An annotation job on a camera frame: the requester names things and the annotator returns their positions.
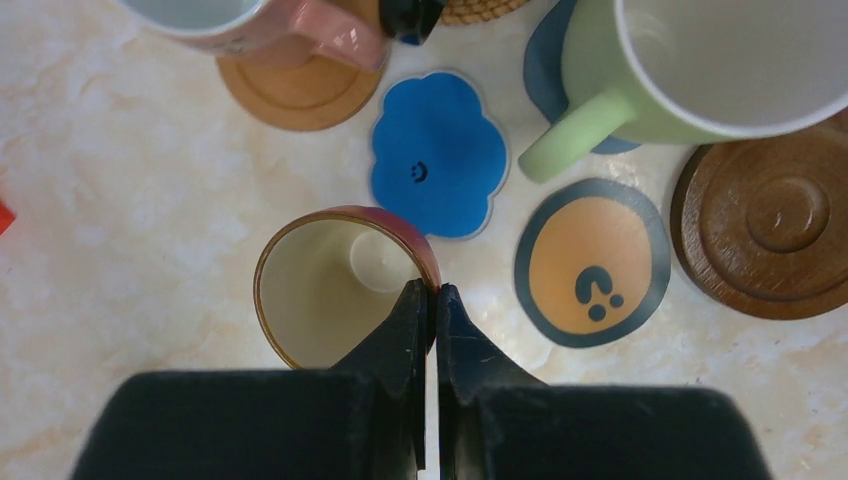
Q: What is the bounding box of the dark green mug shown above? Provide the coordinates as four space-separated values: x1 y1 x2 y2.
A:
379 0 448 46

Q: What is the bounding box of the small orange cup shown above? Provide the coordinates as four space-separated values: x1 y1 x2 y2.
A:
253 205 442 369

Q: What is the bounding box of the brown paw print coaster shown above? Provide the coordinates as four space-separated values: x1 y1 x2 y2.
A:
513 178 671 348

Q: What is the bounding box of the light green mug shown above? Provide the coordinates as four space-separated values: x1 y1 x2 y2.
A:
518 0 847 183

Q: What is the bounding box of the woven rattan coaster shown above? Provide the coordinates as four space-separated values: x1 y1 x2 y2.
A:
440 0 528 26

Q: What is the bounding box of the blue flower coaster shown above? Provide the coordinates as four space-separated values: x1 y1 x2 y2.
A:
370 71 510 239

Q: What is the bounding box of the pink printed mug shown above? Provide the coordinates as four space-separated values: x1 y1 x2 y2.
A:
119 1 389 71

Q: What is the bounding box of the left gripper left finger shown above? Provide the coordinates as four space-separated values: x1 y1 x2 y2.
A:
72 280 430 479

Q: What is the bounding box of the red block near cups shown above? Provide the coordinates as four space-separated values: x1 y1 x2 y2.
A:
0 201 16 235

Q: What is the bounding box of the grey silicone coaster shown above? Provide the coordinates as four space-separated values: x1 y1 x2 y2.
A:
522 0 644 156

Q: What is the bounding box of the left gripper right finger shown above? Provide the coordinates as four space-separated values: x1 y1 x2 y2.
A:
435 284 770 479

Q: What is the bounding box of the light wooden coaster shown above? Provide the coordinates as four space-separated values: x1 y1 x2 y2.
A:
217 1 390 131

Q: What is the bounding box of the brown grooved coaster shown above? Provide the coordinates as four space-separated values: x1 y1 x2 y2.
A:
670 111 847 320

